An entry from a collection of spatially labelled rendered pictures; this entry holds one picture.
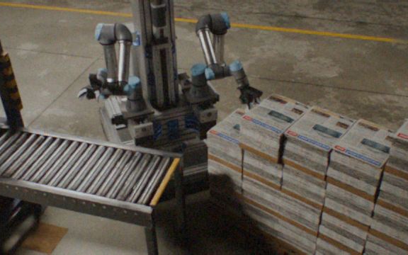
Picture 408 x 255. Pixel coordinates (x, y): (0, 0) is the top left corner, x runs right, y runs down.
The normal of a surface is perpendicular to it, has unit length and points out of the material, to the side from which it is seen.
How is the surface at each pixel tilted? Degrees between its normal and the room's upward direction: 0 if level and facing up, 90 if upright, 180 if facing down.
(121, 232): 0
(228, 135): 0
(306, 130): 1
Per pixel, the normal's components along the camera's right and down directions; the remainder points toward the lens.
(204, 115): 0.35, 0.53
